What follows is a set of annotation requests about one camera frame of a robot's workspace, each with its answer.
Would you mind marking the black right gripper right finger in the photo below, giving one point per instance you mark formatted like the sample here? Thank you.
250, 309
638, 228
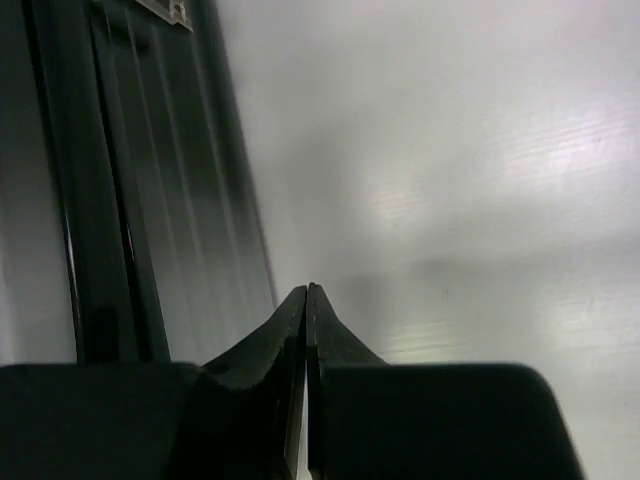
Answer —
370, 419

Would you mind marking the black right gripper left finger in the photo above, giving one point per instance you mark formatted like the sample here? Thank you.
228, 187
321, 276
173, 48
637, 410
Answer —
235, 417

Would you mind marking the small space print suitcase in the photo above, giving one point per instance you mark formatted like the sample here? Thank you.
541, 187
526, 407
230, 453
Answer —
129, 225

